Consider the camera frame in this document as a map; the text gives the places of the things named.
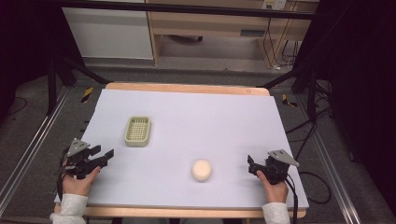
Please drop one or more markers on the wooden table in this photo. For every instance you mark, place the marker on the wooden table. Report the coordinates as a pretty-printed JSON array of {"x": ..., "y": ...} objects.
[{"x": 186, "y": 88}]

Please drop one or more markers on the metal floor rail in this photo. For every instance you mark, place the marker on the metal floor rail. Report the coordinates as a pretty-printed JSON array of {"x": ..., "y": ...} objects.
[
  {"x": 331, "y": 174},
  {"x": 31, "y": 146}
]

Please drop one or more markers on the person's right hand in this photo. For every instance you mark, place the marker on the person's right hand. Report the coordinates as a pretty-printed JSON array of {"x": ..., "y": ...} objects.
[{"x": 274, "y": 189}]

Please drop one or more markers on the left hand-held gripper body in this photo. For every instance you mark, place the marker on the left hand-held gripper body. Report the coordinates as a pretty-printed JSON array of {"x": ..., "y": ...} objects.
[{"x": 78, "y": 161}]

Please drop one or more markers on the round cream soap bar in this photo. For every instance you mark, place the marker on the round cream soap bar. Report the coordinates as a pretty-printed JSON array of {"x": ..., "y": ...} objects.
[{"x": 201, "y": 170}]

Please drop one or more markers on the green plastic soap dish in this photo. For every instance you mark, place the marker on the green plastic soap dish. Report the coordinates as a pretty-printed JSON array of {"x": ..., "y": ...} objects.
[{"x": 138, "y": 131}]

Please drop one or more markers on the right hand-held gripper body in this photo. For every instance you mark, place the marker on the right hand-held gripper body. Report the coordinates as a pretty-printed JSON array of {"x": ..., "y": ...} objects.
[{"x": 276, "y": 166}]

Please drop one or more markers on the white table mat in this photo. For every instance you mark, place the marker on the white table mat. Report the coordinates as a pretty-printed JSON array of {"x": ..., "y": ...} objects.
[{"x": 193, "y": 130}]

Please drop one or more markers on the black metal frame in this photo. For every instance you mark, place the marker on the black metal frame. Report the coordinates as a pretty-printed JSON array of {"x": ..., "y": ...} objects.
[{"x": 186, "y": 7}]

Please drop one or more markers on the white power strip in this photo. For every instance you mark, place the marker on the white power strip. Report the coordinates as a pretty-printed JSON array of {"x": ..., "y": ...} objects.
[{"x": 274, "y": 4}]

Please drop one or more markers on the white cabinet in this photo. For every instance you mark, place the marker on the white cabinet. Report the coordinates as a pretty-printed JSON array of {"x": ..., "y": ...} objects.
[{"x": 109, "y": 31}]

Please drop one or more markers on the yellow black floor tape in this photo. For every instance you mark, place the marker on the yellow black floor tape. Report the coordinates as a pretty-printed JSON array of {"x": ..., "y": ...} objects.
[
  {"x": 87, "y": 94},
  {"x": 288, "y": 101}
]

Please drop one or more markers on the person's left hand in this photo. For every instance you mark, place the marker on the person's left hand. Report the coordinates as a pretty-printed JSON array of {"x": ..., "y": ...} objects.
[{"x": 79, "y": 183}]

